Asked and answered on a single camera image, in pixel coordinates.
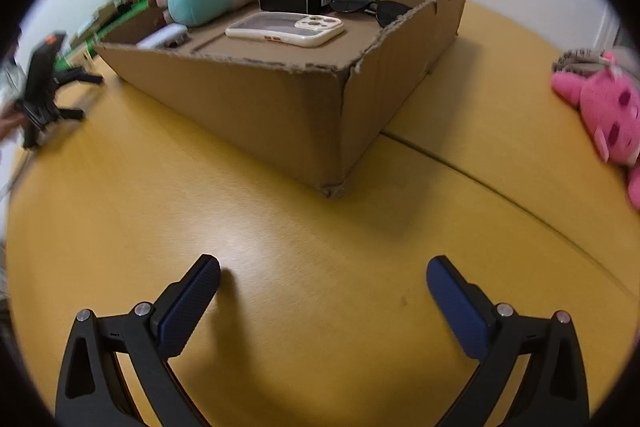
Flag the beige phone case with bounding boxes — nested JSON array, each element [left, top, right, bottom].
[[224, 12, 345, 48]]

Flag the green planter shelf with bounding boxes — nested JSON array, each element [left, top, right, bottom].
[[54, 0, 149, 70]]

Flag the grey phone stand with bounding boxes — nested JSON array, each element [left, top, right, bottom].
[[136, 23, 189, 50]]

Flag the grey beige cloth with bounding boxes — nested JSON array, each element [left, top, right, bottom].
[[552, 46, 639, 79]]

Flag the black sunglasses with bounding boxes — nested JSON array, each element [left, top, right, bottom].
[[330, 0, 411, 28]]

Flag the person left hand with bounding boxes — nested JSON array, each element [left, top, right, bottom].
[[0, 112, 27, 141]]

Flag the brown cardboard box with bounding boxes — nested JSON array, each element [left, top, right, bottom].
[[96, 0, 466, 196]]

